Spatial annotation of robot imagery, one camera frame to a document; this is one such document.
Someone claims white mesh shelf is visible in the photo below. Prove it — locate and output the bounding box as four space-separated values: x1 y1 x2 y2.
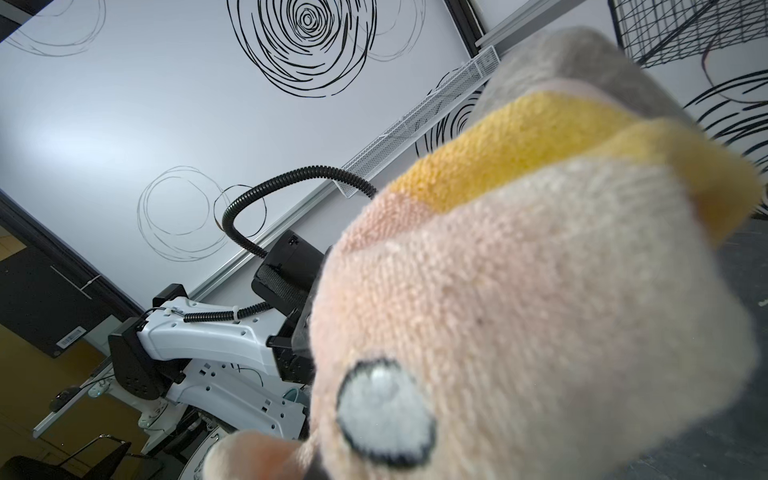
342 46 500 180

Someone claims grey rectangular eyeglass case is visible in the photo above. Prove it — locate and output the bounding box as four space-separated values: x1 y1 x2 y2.
469 27 696 128

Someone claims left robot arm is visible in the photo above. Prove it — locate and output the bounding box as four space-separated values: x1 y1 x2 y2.
108 231 325 440

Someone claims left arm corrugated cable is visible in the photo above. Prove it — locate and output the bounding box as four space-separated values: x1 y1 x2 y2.
220 164 379 260

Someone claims black wire basket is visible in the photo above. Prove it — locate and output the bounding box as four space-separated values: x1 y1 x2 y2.
607 0 767 68

